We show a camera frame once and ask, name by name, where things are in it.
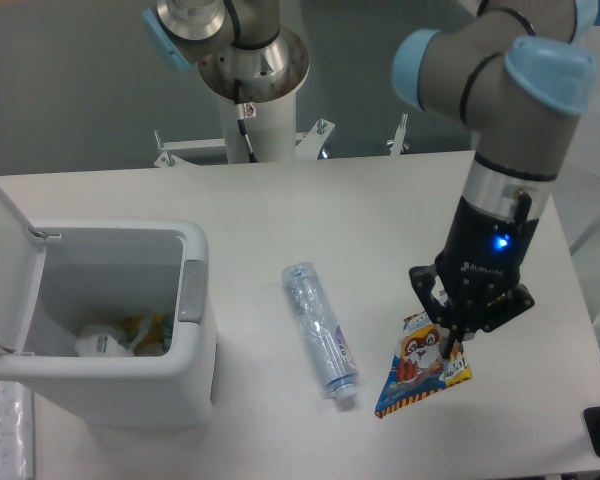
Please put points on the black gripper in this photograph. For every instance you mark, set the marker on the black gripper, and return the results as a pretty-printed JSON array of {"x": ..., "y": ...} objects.
[{"x": 479, "y": 268}]

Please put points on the blue cartoon snack bag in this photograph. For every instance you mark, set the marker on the blue cartoon snack bag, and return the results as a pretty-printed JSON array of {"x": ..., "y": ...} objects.
[{"x": 418, "y": 369}]

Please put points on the clear plastic water bottle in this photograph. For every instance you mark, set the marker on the clear plastic water bottle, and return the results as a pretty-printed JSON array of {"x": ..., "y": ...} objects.
[{"x": 324, "y": 340}]

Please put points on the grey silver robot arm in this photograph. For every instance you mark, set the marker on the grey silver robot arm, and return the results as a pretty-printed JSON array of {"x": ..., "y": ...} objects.
[{"x": 515, "y": 76}]

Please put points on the white trash can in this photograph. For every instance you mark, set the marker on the white trash can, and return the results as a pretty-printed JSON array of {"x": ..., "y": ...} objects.
[{"x": 147, "y": 278}]

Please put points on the white crumpled trash in bin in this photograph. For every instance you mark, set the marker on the white crumpled trash in bin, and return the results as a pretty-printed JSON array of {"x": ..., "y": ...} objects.
[{"x": 102, "y": 341}]

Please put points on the white trash can lid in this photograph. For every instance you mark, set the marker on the white trash can lid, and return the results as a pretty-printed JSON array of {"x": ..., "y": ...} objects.
[{"x": 23, "y": 249}]

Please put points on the paper sheet in sleeve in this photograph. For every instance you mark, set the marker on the paper sheet in sleeve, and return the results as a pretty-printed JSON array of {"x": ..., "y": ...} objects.
[{"x": 17, "y": 456}]

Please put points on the white base frame with bolts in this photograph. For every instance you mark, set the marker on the white base frame with bolts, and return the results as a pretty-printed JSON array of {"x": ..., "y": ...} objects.
[{"x": 308, "y": 146}]

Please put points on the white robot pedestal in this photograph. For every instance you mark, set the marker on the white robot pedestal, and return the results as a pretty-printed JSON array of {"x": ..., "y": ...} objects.
[{"x": 265, "y": 106}]

